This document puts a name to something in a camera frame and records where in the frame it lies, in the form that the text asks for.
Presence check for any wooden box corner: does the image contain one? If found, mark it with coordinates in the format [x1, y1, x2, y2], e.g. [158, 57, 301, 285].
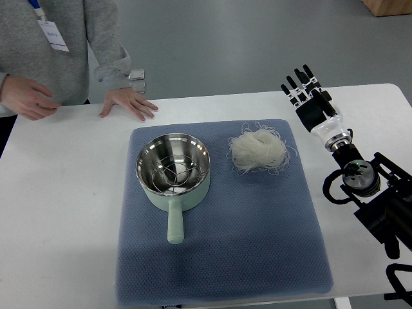
[362, 0, 411, 17]

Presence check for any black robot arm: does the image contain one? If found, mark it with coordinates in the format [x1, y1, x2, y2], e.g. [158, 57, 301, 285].
[323, 129, 411, 260]

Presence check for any blue textured mat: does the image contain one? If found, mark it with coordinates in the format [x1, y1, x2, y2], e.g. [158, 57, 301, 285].
[115, 119, 333, 306]

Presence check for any grey sweater sleeve left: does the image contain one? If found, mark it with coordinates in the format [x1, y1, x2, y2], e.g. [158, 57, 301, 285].
[83, 1, 131, 91]

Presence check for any person's right hand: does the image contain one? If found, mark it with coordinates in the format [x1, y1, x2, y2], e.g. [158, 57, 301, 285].
[1, 75, 62, 120]

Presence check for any white name badge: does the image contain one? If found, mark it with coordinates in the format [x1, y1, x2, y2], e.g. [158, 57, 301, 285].
[37, 19, 69, 52]

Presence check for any grey sweater torso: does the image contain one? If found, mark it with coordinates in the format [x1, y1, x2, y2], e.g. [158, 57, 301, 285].
[1, 1, 89, 117]

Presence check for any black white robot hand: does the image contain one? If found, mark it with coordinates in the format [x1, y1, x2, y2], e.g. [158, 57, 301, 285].
[281, 64, 352, 152]

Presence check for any white vermicelli nest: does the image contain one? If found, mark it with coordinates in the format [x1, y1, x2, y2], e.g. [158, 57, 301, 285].
[226, 121, 298, 176]

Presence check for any mint green pot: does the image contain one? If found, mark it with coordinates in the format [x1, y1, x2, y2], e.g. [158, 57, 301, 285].
[136, 133, 211, 245]

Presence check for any person's left hand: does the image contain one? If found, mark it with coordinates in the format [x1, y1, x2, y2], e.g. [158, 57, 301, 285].
[99, 88, 158, 122]

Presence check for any wire steaming rack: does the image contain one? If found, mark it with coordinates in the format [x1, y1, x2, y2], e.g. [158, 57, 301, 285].
[151, 156, 201, 195]

